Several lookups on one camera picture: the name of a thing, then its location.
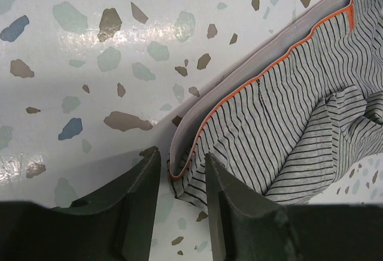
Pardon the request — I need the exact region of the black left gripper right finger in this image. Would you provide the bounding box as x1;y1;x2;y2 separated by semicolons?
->
205;154;382;260

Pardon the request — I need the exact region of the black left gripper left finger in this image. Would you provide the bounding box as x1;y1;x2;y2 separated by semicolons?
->
1;147;161;260

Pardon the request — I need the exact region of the grey striped underwear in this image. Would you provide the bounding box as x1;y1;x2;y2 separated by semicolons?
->
169;0;382;209

